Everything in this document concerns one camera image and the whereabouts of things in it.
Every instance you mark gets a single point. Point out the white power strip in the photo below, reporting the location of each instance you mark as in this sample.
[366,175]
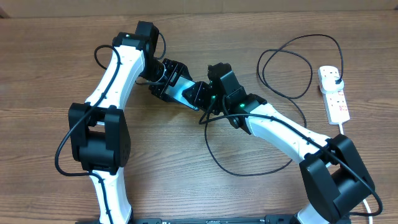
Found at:
[335,103]

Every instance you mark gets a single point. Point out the white charger plug adapter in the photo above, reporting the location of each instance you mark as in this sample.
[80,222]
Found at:
[330,85]

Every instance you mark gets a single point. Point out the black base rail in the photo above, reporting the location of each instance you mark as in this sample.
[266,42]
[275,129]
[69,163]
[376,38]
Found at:
[214,220]

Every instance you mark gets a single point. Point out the black Galaxy smartphone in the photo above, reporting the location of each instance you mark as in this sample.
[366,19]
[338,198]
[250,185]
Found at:
[175,92]

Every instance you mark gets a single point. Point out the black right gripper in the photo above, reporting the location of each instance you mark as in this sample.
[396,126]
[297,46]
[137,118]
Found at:
[202,90]

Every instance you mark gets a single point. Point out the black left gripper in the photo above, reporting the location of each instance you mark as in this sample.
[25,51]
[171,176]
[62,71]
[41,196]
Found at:
[176,68]

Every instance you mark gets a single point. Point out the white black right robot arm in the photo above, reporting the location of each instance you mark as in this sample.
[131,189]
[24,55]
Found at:
[333,173]

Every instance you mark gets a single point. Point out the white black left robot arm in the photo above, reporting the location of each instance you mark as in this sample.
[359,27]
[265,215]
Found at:
[98,131]

